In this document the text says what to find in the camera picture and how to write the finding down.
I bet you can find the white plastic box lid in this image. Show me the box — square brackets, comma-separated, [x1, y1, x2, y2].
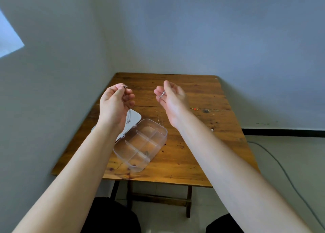
[91, 109, 142, 142]

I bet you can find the silver pendant necklace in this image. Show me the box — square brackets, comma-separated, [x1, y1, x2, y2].
[121, 84, 132, 124]

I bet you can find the wooden table frame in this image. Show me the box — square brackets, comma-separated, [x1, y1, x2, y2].
[110, 180, 193, 218]

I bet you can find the person's left forearm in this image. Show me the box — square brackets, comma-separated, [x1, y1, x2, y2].
[12, 119, 123, 233]

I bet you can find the person's right forearm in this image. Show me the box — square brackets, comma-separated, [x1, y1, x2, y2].
[175, 109, 313, 233]

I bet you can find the clear plastic compartment box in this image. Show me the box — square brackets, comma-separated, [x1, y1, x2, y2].
[113, 118, 168, 173]

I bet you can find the grey cable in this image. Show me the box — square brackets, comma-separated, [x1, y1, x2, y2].
[247, 141, 325, 230]

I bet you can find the person's leg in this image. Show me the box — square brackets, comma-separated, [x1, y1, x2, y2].
[205, 213, 245, 233]
[81, 196, 142, 233]

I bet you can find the person's left leg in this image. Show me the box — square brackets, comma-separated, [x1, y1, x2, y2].
[81, 196, 142, 233]

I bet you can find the person's right hand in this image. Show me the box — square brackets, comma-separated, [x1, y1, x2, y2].
[154, 80, 191, 129]

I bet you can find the person's left hand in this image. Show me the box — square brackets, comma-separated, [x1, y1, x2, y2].
[98, 83, 136, 132]

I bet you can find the person's right leg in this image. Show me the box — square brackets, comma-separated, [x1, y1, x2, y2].
[205, 213, 245, 233]

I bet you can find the black baseboard strip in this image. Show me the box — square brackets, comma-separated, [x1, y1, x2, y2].
[241, 128, 325, 138]

